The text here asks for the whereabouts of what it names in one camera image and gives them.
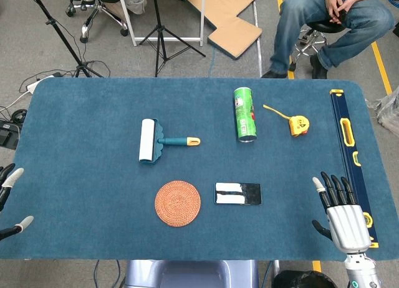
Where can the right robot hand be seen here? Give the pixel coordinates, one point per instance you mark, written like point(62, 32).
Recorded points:
point(347, 225)

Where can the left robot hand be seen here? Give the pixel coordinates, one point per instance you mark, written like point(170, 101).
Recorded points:
point(7, 193)

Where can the smartphone with teal case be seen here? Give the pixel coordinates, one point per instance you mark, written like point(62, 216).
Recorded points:
point(237, 193)

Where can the lavender robot base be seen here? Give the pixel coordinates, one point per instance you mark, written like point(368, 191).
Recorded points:
point(191, 274)

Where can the black foot pedal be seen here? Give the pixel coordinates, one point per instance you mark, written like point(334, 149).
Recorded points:
point(8, 133)

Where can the blue yellow spirit level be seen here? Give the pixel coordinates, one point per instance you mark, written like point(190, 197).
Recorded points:
point(350, 157)

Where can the black bag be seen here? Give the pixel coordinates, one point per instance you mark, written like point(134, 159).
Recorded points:
point(304, 279)

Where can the blue table mat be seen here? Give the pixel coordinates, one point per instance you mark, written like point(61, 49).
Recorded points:
point(93, 175)

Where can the yellow tape measure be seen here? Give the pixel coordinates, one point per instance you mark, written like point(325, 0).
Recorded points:
point(298, 125)

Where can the white power strip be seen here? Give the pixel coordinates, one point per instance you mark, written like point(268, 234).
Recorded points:
point(37, 83)

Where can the clear plastic bag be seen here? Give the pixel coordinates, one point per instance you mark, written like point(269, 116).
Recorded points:
point(388, 110)

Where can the green chips can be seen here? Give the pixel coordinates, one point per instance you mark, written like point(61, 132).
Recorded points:
point(245, 115)

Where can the teal lint roller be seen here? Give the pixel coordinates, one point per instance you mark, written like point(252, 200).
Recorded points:
point(151, 141)

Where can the black light stand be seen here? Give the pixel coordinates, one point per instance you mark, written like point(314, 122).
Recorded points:
point(62, 35)

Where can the orange woven round coaster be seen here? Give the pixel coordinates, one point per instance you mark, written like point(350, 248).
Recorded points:
point(177, 204)

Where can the black round stool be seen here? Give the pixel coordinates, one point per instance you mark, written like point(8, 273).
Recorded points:
point(313, 38)

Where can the office chair chrome base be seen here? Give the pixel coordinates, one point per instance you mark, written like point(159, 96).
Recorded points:
point(96, 13)

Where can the seated person in jeans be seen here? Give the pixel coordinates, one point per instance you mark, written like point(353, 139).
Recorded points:
point(330, 23)

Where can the black tripod stand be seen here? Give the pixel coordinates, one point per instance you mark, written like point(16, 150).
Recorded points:
point(162, 32)

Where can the brown cardboard sheet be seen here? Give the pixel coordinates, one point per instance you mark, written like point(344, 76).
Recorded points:
point(230, 17)

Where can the white metal frame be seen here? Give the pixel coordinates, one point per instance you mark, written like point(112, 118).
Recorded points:
point(162, 20)

